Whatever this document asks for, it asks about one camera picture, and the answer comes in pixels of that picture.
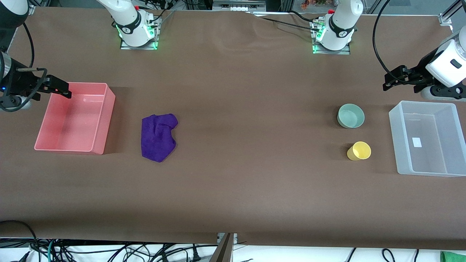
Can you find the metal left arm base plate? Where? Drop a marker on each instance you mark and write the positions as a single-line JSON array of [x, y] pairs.
[[331, 52]]

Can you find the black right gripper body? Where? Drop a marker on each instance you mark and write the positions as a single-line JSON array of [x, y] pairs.
[[20, 82]]

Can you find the pale green bowl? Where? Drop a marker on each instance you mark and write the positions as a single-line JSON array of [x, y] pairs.
[[351, 116]]

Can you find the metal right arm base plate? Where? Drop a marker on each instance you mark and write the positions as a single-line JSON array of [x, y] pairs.
[[140, 46]]

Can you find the purple cloth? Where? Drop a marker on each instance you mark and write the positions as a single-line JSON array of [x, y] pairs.
[[158, 138]]

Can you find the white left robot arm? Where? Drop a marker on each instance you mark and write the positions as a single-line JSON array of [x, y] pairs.
[[338, 25]]

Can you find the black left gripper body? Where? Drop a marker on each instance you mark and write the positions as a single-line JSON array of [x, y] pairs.
[[418, 71]]

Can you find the white label sticker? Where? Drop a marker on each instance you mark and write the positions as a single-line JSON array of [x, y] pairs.
[[417, 142]]

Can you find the yellow cup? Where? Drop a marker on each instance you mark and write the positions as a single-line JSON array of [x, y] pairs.
[[359, 151]]

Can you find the pink plastic bin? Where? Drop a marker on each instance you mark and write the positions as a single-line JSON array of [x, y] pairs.
[[74, 120]]

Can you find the silver rack rail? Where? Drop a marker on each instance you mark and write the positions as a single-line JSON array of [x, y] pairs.
[[238, 5]]

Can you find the green object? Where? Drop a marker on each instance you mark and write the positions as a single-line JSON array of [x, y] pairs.
[[453, 257]]

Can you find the brown table cover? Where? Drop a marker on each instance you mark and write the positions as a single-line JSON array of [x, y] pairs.
[[233, 163]]

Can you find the translucent white plastic bin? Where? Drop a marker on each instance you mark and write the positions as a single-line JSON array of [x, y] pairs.
[[429, 138]]

